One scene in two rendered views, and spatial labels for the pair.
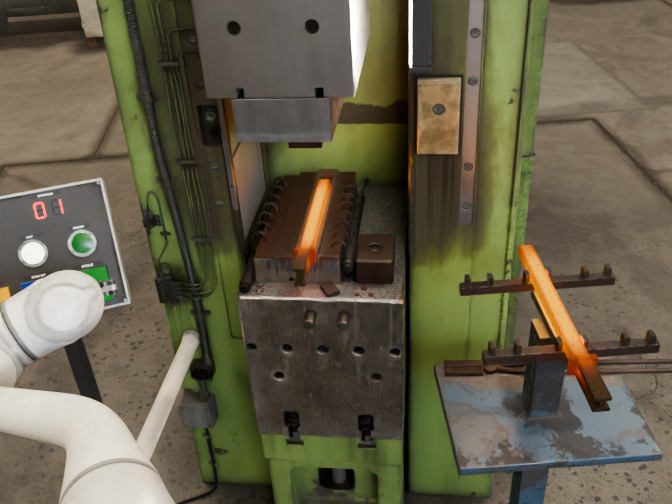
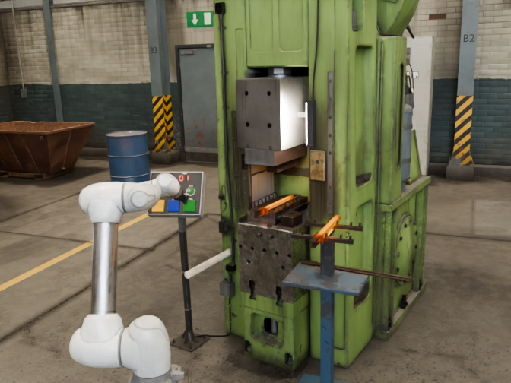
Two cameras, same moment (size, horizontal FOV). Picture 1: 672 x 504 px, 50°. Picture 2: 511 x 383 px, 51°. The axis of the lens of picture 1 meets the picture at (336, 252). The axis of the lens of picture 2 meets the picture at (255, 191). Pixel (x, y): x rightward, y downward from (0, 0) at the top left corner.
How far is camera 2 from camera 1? 1.83 m
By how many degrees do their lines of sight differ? 29
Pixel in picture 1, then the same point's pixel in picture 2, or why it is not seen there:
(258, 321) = (243, 234)
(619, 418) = (353, 283)
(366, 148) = not seen: hidden behind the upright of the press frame
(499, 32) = (338, 136)
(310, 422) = (258, 287)
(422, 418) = (315, 311)
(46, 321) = (159, 182)
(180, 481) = (217, 330)
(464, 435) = (292, 276)
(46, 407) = not seen: hidden behind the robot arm
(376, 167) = not seen: hidden behind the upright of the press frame
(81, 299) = (169, 178)
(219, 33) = (242, 125)
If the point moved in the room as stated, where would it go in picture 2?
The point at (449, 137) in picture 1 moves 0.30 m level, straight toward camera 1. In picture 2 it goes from (321, 173) to (294, 184)
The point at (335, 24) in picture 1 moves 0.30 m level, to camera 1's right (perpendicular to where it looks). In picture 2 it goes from (276, 125) to (328, 126)
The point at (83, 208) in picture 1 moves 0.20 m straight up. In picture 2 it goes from (194, 180) to (192, 148)
